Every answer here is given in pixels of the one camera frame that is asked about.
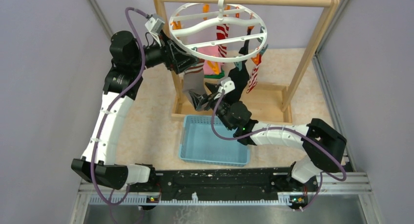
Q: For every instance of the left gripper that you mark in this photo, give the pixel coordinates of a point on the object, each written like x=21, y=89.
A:
x=174, y=57

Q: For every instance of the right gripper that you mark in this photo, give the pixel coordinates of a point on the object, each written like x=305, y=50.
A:
x=199, y=100

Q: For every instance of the grey striped cuff sock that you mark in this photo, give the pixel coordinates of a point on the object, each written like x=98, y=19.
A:
x=193, y=80

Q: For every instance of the black sock front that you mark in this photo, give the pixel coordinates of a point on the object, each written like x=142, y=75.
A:
x=240, y=79

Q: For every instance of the black sock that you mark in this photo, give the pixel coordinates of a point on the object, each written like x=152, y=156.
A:
x=240, y=79
x=245, y=46

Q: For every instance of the white round clip hanger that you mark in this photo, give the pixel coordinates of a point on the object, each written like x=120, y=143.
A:
x=233, y=23

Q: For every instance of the red white striped sock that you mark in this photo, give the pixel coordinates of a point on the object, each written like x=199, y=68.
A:
x=221, y=34
x=254, y=74

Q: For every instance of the light blue plastic basket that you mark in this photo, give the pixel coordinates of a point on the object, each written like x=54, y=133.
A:
x=199, y=144

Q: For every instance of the black sock back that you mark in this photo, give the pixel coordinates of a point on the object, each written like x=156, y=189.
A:
x=245, y=46

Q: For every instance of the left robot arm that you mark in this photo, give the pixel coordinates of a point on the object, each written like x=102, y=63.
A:
x=129, y=60

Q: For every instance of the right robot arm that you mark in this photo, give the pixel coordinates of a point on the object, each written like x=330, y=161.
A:
x=323, y=145

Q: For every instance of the wooden hanger rack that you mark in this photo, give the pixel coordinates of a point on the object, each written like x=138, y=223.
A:
x=268, y=101

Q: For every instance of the orange clothespin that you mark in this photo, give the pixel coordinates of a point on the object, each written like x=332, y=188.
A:
x=213, y=68

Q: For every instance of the teal clothespin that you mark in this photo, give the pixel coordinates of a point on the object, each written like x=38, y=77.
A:
x=239, y=65

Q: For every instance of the red white striped sock back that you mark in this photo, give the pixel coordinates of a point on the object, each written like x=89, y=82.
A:
x=221, y=34

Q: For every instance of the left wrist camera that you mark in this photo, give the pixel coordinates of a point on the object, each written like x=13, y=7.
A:
x=155, y=24

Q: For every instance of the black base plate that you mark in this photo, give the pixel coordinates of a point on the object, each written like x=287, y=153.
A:
x=243, y=184

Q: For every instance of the aluminium rail frame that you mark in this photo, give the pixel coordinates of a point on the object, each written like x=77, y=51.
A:
x=356, y=183

